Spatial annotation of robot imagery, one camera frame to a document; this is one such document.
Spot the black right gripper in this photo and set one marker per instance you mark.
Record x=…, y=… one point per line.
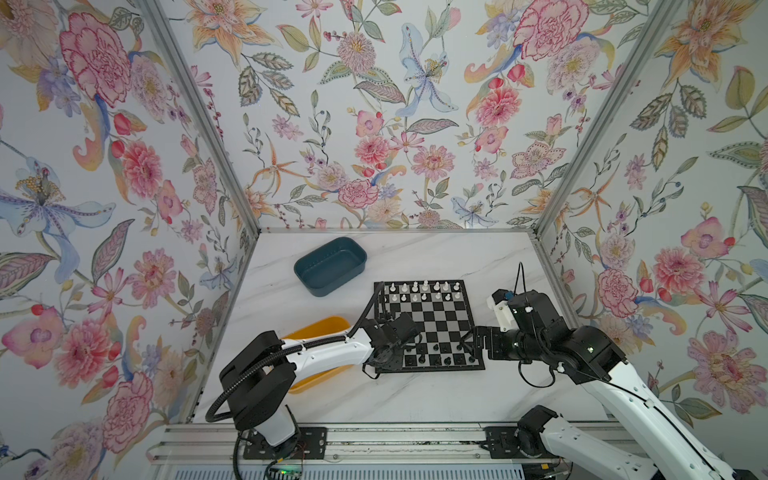
x=491, y=335

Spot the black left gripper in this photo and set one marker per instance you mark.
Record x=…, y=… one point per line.
x=397, y=365

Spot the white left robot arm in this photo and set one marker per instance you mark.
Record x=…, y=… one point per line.
x=256, y=382

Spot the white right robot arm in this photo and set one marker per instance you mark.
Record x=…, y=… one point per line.
x=592, y=361

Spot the yellow plastic tray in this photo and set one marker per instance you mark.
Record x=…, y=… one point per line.
x=329, y=326

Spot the black and silver chessboard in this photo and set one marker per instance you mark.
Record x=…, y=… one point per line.
x=442, y=315

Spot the teal plastic tray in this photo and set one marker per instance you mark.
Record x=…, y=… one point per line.
x=330, y=266

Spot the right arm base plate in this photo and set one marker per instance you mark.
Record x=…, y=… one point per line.
x=522, y=440

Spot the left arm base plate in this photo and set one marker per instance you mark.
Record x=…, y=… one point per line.
x=304, y=443

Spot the aluminium front rail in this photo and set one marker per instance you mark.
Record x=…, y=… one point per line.
x=346, y=443

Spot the left aluminium corner post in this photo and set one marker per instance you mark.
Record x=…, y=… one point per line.
x=164, y=36

